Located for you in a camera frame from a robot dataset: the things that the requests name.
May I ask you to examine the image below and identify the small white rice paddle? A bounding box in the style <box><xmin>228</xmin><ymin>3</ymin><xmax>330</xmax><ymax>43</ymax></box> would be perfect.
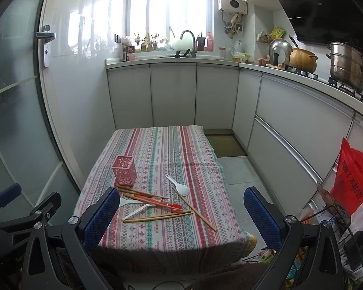
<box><xmin>119</xmin><ymin>197</ymin><xmax>142</xmax><ymax>208</ymax></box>

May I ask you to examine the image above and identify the wooden chopstick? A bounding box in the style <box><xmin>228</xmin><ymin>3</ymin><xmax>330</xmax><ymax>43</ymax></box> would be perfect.
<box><xmin>115</xmin><ymin>186</ymin><xmax>168</xmax><ymax>200</ymax></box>
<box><xmin>172</xmin><ymin>186</ymin><xmax>217</xmax><ymax>232</ymax></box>
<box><xmin>119</xmin><ymin>190</ymin><xmax>152</xmax><ymax>199</ymax></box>
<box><xmin>123</xmin><ymin>211</ymin><xmax>193</xmax><ymax>223</ymax></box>
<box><xmin>128</xmin><ymin>211</ymin><xmax>193</xmax><ymax>221</ymax></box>
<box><xmin>123</xmin><ymin>193</ymin><xmax>165</xmax><ymax>207</ymax></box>

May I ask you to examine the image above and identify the pink perforated utensil holder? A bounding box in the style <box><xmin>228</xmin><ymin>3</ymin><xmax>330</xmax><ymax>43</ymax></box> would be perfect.
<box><xmin>111</xmin><ymin>156</ymin><xmax>137</xmax><ymax>188</ymax></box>

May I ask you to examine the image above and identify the red plastic spoon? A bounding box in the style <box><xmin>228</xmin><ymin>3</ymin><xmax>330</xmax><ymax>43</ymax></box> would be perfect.
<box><xmin>133</xmin><ymin>194</ymin><xmax>184</xmax><ymax>213</ymax></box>

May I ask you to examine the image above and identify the kitchen faucet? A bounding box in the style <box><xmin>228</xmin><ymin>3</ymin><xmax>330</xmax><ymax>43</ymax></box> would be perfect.
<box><xmin>173</xmin><ymin>29</ymin><xmax>197</xmax><ymax>58</ymax></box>

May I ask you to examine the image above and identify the patterned striped tablecloth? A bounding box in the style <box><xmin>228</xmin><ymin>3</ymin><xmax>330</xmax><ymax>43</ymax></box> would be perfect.
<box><xmin>74</xmin><ymin>125</ymin><xmax>256</xmax><ymax>257</ymax></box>

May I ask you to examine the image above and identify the brown floor mat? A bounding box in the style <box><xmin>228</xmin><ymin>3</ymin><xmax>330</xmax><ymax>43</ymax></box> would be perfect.
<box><xmin>207</xmin><ymin>135</ymin><xmax>247</xmax><ymax>158</ymax></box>

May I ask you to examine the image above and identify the red plastic bag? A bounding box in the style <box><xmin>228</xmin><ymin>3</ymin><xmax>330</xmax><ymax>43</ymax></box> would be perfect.
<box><xmin>331</xmin><ymin>138</ymin><xmax>363</xmax><ymax>215</ymax></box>

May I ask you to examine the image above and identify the gas stove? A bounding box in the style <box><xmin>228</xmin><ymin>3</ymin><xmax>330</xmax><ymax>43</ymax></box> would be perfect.
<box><xmin>283</xmin><ymin>65</ymin><xmax>363</xmax><ymax>102</ymax></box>

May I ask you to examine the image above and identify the steel pot lid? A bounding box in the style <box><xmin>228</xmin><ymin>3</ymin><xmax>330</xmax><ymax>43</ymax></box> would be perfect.
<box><xmin>269</xmin><ymin>38</ymin><xmax>293</xmax><ymax>66</ymax></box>

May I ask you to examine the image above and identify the stainless steel stock pot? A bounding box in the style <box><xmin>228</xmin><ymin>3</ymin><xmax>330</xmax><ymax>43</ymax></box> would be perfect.
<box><xmin>326</xmin><ymin>42</ymin><xmax>363</xmax><ymax>94</ymax></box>

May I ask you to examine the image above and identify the pink bottle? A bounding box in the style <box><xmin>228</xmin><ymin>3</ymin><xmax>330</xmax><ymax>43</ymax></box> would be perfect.
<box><xmin>205</xmin><ymin>32</ymin><xmax>214</xmax><ymax>52</ymax></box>

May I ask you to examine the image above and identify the white water heater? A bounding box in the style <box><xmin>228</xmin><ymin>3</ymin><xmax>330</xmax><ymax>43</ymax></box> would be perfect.
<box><xmin>218</xmin><ymin>0</ymin><xmax>248</xmax><ymax>15</ymax></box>

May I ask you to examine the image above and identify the black range hood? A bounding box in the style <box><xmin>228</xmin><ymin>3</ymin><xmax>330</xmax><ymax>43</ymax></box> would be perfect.
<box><xmin>279</xmin><ymin>0</ymin><xmax>363</xmax><ymax>52</ymax></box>

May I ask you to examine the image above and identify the silver door handle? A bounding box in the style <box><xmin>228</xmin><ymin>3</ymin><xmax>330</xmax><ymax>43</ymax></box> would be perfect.
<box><xmin>35</xmin><ymin>24</ymin><xmax>56</xmax><ymax>68</ymax></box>

